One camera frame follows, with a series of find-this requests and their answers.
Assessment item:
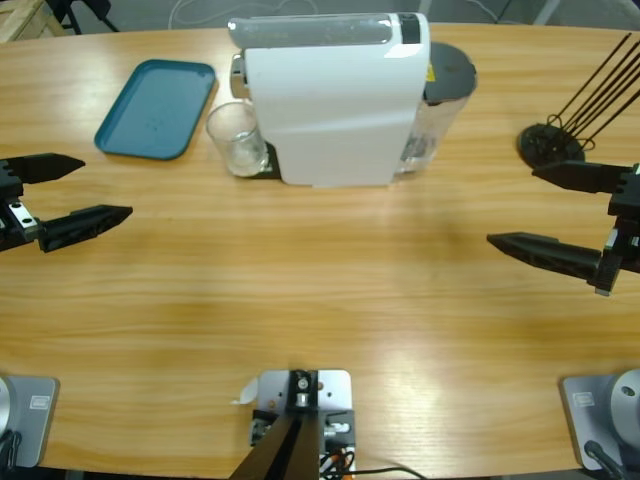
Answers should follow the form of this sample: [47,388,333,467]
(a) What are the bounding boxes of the black stand legs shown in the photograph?
[49,0,121,34]

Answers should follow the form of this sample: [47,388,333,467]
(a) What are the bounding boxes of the clear water tank black lid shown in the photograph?
[394,41,479,176]

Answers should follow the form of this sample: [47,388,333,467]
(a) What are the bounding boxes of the black cable at base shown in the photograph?
[583,439,626,480]
[0,429,24,469]

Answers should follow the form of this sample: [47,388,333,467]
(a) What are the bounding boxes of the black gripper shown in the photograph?
[0,152,134,254]
[486,160,640,297]

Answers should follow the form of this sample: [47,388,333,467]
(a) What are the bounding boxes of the white floor cable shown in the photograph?
[167,0,251,27]

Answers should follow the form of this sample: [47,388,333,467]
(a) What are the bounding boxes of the white paper tape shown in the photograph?
[229,377,260,406]

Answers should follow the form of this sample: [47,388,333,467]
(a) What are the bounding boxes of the teal plastic tray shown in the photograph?
[93,58,220,162]

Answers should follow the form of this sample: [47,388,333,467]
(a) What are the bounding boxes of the wooden crate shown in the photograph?
[0,0,54,44]

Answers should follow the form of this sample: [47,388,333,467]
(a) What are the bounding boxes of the clear drinking glass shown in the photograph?
[205,101,270,178]

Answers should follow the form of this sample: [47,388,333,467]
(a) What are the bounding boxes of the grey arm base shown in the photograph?
[0,374,61,469]
[558,368,640,471]

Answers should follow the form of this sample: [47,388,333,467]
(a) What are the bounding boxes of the black capsule holder with rods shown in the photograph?
[517,32,640,166]

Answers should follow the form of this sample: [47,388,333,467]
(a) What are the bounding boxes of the white capsule coffee machine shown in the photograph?
[227,12,431,189]

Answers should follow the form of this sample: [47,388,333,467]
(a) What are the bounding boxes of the white mount block dark post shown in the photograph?
[229,368,357,480]

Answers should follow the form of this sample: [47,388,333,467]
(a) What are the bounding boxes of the black cable at mount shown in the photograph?
[349,466,426,480]

